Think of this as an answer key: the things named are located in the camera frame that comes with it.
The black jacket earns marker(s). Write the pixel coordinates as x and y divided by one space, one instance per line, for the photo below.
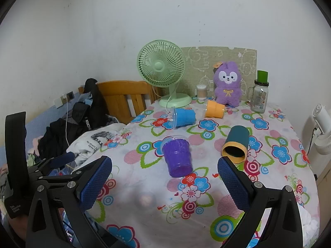
90 113

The white clip fan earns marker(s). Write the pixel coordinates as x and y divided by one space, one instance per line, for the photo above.
323 124

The blue plastic cup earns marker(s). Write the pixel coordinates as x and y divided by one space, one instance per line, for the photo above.
185 117

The white printed shirt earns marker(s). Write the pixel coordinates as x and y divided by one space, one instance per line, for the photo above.
88 144

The floral tablecloth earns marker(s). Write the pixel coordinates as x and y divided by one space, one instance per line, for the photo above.
144 180

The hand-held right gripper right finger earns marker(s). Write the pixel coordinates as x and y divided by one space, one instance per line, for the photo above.
232 183

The patterned beige board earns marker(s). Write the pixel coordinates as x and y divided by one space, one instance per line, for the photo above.
201 62

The purple plush toy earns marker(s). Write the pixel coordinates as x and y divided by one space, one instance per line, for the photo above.
228 93

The teal cup with yellow rim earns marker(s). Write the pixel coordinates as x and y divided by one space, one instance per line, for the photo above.
238 135

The small toothpick jar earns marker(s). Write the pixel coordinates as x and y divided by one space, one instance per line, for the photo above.
201 93

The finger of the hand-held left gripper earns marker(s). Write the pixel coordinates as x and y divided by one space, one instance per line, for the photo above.
62 158

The purple plastic cup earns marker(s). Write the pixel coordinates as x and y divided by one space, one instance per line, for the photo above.
178 157

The glass jar mug green lid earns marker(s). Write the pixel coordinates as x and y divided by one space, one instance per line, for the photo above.
258 100

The orange plastic cup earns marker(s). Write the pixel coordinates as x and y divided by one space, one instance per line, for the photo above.
216 109

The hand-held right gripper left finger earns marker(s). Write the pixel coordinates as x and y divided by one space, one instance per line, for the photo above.
97 183

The green desk fan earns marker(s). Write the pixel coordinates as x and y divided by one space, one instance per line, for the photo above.
160 66

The wall socket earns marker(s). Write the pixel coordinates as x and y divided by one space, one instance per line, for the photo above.
69 96

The wooden bed headboard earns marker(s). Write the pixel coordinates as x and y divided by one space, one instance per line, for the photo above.
116 95

